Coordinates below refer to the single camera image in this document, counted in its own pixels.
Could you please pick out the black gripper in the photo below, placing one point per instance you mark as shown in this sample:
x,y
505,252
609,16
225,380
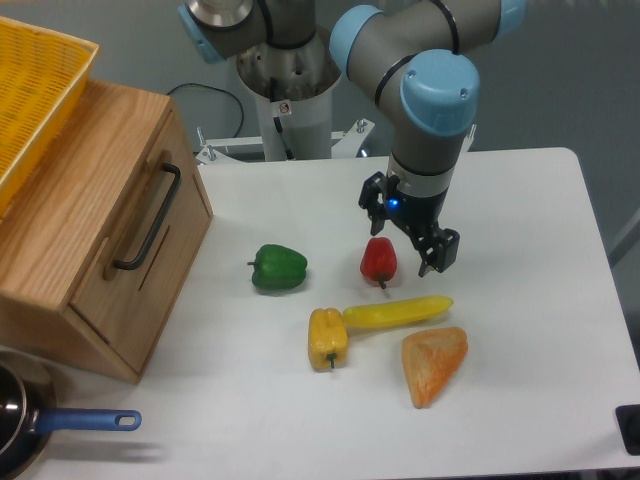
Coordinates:
x,y
413,203

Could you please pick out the wooden top drawer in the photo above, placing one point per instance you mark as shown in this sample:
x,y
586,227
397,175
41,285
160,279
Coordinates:
x,y
131,287

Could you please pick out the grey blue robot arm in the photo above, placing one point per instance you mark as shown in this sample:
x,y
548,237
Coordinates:
x,y
412,65

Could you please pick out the wooden drawer cabinet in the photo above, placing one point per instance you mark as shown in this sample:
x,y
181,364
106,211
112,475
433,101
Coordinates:
x,y
55,227

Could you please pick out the red bell pepper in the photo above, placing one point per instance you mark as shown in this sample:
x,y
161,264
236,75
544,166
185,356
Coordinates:
x,y
379,261

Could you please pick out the yellow banana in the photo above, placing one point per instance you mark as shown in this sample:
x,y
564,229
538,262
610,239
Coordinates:
x,y
396,313

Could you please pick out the yellow bell pepper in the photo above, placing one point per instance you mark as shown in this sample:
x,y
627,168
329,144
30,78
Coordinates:
x,y
328,340

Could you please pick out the orange bread slice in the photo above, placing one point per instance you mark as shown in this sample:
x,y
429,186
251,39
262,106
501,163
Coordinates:
x,y
430,359

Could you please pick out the green bell pepper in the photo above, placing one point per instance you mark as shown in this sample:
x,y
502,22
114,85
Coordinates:
x,y
277,268

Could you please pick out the yellow plastic basket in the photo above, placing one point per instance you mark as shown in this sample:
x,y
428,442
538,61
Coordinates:
x,y
43,74

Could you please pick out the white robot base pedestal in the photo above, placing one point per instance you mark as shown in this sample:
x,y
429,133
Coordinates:
x,y
292,89

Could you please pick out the blue handled frying pan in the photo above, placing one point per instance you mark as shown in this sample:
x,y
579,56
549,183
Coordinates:
x,y
30,414

